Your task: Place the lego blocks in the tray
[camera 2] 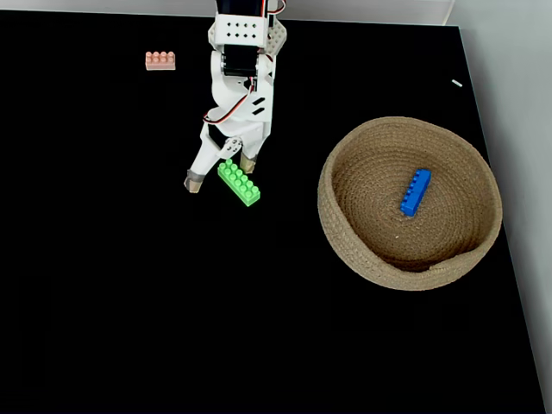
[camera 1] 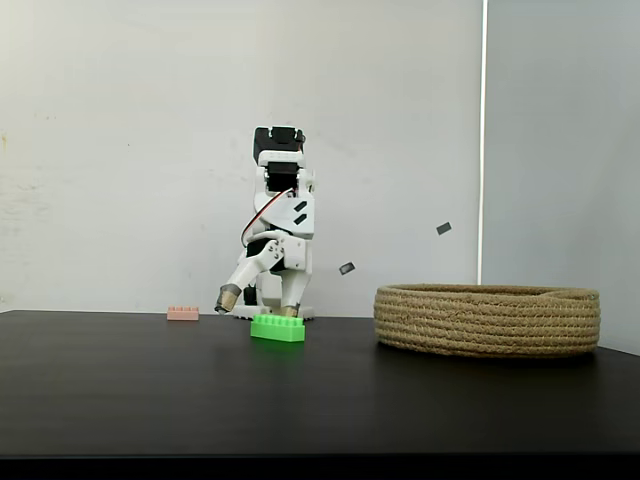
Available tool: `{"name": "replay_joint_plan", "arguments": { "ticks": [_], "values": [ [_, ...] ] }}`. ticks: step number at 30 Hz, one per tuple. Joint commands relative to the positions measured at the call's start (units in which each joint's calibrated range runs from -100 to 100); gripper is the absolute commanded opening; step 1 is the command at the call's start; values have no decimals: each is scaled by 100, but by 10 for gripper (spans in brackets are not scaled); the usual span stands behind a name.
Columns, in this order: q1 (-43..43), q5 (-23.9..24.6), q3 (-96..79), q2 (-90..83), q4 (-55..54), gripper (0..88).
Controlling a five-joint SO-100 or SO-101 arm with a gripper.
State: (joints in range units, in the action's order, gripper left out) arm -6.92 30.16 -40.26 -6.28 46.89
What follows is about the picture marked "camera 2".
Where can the green lego block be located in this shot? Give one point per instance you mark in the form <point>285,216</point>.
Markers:
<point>239,183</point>

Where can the pink lego block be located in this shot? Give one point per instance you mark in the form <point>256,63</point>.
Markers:
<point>160,61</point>

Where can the blue lego block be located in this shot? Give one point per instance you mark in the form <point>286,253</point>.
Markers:
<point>415,194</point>

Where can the small white scrap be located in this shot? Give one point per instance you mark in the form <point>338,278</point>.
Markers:
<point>457,83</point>

